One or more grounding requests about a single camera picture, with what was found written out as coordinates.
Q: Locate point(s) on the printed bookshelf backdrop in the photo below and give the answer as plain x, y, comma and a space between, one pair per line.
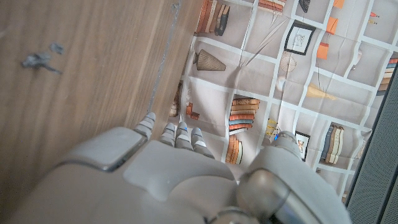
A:
264, 77

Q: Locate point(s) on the perforated partition panel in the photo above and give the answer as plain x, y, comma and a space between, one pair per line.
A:
376, 171

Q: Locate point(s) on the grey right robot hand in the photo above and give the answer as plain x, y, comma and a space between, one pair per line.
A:
155, 180

